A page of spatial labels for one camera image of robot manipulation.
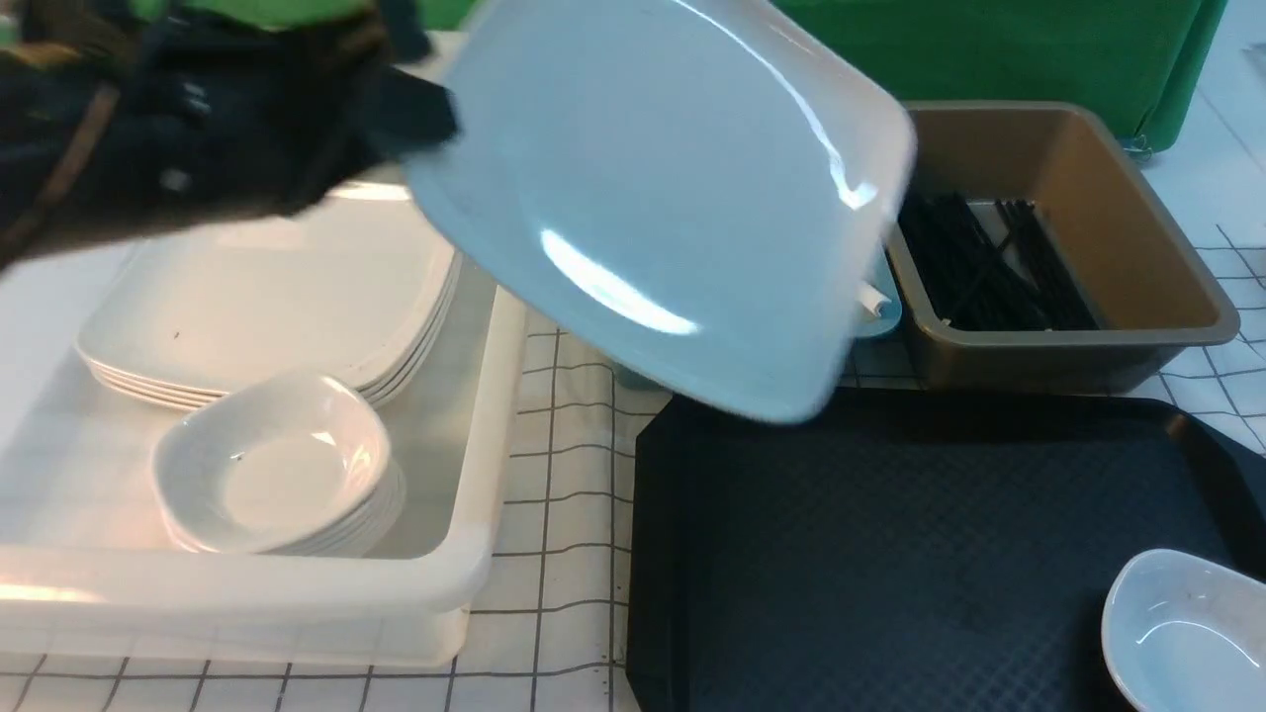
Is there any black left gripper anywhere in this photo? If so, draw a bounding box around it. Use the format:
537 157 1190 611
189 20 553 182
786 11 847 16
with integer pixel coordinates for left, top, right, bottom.
1 1 460 267

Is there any white square rice plate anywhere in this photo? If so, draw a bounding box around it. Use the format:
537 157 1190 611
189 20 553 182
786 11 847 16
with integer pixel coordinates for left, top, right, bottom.
404 1 917 423

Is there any small white sauce bowl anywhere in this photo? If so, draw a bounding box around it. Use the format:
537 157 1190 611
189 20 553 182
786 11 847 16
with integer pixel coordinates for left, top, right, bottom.
1101 549 1265 711

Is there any stack of white square plates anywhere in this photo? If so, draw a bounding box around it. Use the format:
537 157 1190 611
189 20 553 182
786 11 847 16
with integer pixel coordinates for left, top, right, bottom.
76 180 462 410

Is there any stack of small white bowls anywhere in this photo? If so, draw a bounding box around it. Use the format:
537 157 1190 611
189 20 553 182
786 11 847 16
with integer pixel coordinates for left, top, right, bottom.
149 371 406 557

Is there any large white plastic tub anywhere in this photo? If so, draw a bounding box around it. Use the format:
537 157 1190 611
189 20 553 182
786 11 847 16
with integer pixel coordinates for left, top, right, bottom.
3 245 525 666

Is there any white checked tablecloth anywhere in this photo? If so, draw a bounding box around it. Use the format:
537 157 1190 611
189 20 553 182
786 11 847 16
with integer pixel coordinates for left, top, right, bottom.
0 89 1266 712

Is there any white spoon at bin right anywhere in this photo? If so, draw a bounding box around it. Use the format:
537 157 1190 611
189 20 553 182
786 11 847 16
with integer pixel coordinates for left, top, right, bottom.
858 281 893 321

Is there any teal plastic bin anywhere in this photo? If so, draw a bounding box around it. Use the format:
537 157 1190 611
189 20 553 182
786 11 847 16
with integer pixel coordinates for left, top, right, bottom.
610 252 904 391

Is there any pile of black chopsticks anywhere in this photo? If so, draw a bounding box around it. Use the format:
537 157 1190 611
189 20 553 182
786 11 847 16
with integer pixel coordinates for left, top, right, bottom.
898 193 1104 332

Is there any black serving tray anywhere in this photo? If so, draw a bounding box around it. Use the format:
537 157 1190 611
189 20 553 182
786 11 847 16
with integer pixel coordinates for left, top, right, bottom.
625 389 1263 711

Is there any brown plastic bin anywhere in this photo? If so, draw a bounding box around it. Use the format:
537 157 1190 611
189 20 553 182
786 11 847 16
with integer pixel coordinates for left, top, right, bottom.
887 101 1239 394

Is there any green cloth backdrop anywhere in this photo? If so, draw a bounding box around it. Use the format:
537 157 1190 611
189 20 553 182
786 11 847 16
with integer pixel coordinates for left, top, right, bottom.
0 0 1229 149

